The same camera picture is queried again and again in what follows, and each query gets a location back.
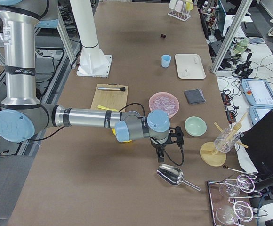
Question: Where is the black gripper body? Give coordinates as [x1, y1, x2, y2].
[150, 126, 184, 153]

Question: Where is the light blue plastic cup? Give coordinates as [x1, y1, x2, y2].
[161, 55, 171, 68]

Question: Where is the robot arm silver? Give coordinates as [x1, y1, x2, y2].
[0, 0, 184, 162]

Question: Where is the silver metal ice scoop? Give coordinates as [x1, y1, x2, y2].
[156, 163, 201, 192]

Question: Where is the pink bowl of ice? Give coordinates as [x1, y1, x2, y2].
[148, 92, 180, 118]

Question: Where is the wooden cup tree stand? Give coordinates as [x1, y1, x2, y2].
[200, 113, 248, 167]

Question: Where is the clear textured glass cup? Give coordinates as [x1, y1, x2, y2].
[214, 128, 241, 153]

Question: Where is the pink plastic cup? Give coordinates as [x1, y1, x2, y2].
[174, 0, 184, 13]

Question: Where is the white plastic cup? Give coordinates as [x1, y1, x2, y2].
[169, 0, 177, 10]

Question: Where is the yellow plastic cup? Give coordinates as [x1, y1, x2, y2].
[186, 0, 193, 11]

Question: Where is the mint green bowl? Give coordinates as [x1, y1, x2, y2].
[185, 116, 207, 137]

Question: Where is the small bar spoon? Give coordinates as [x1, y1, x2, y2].
[223, 165, 257, 175]

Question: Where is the wooden cutting board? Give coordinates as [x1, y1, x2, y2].
[90, 83, 129, 110]

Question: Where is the beige rabbit tray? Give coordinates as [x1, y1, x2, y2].
[175, 54, 206, 80]

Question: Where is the yellow plastic knife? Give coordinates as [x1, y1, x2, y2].
[97, 105, 118, 112]

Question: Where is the upper clear wine glass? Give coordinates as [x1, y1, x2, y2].
[219, 174, 255, 198]

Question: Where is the clear wine glass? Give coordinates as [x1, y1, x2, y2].
[216, 201, 254, 226]
[219, 174, 255, 198]

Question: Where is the lower teach pendant tablet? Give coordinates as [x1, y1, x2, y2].
[249, 106, 273, 125]

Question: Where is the teach pendant tablet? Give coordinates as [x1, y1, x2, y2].
[249, 106, 273, 125]
[241, 79, 273, 108]

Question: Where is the black monitor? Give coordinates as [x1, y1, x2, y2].
[240, 110, 273, 174]

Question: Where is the upper teach pendant tablet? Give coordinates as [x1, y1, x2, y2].
[241, 79, 273, 108]

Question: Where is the lower clear wine glass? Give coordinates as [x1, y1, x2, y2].
[216, 201, 254, 226]

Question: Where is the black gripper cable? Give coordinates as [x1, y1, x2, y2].
[117, 102, 185, 166]

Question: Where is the black handled metal muddler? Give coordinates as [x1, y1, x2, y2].
[97, 87, 126, 92]

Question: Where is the wire wine glass rack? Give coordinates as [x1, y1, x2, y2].
[207, 174, 268, 226]

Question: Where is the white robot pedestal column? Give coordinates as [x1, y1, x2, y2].
[70, 0, 112, 78]

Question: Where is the white wire cup rack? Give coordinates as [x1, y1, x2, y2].
[168, 0, 191, 22]

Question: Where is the aluminium frame post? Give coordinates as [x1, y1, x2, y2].
[211, 0, 252, 74]

